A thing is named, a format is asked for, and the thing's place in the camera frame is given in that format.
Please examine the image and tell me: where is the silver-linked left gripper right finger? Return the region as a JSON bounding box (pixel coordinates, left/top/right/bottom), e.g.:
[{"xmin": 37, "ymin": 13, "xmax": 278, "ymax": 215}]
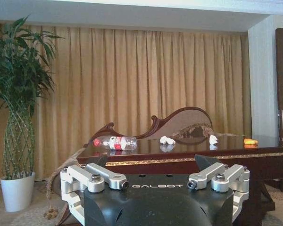
[{"xmin": 188, "ymin": 154, "xmax": 250, "ymax": 219}]

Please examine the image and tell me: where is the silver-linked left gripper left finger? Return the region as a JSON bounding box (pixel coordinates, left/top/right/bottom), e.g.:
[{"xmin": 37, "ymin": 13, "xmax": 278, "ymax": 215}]
[{"xmin": 60, "ymin": 158, "xmax": 130, "ymax": 219}]

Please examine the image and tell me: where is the clear plastic bottle red label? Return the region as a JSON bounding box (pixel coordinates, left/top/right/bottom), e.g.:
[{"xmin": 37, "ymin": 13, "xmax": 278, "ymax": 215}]
[{"xmin": 92, "ymin": 135, "xmax": 138, "ymax": 151}]

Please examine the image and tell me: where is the orange yellow peel scrap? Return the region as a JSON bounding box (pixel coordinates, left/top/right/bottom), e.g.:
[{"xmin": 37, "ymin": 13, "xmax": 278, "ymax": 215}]
[{"xmin": 243, "ymin": 138, "xmax": 259, "ymax": 146}]

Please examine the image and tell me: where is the dark wooden table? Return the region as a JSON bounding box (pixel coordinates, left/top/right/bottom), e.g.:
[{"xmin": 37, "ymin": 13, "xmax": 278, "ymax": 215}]
[{"xmin": 76, "ymin": 135, "xmax": 283, "ymax": 214}]

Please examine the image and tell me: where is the patterned brown throw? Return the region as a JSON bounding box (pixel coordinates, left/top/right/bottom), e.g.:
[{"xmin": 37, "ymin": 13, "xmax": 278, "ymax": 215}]
[{"xmin": 171, "ymin": 123, "xmax": 245, "ymax": 142}]

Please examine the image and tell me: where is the carved wooden chaise longue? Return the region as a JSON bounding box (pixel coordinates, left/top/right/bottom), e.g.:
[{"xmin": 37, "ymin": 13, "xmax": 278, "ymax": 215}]
[{"xmin": 50, "ymin": 106, "xmax": 245, "ymax": 197}]

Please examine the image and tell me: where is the white plant pot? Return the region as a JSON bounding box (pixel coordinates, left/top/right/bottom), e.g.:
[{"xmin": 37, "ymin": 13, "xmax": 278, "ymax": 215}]
[{"xmin": 0, "ymin": 171, "xmax": 36, "ymax": 213}]

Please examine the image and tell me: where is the beige pleated curtain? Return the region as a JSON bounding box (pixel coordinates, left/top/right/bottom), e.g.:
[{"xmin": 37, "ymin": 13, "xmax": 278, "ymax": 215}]
[{"xmin": 0, "ymin": 22, "xmax": 253, "ymax": 186}]

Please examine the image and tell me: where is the green braided bamboo plant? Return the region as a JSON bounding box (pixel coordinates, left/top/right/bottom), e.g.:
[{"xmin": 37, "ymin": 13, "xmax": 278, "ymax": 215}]
[{"xmin": 0, "ymin": 15, "xmax": 63, "ymax": 181}]

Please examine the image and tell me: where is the brown rope tassel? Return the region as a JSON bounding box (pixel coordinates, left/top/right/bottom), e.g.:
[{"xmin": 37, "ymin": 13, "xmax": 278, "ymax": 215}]
[{"xmin": 44, "ymin": 186, "xmax": 59, "ymax": 219}]

